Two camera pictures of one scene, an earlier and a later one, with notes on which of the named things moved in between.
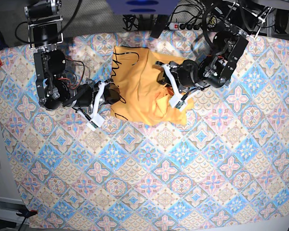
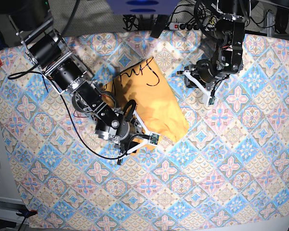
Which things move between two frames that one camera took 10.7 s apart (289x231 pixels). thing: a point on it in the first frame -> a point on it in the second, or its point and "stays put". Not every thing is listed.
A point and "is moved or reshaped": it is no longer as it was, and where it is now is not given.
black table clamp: x=160 y=24 stays put
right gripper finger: x=163 y=79 -> x=189 y=83
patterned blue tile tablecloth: x=234 y=166 stays put
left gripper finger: x=112 y=93 -> x=153 y=137
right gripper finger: x=177 y=98 -> x=207 y=98
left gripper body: x=84 y=95 -> x=119 y=133
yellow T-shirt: x=144 y=100 is moved or reshaped
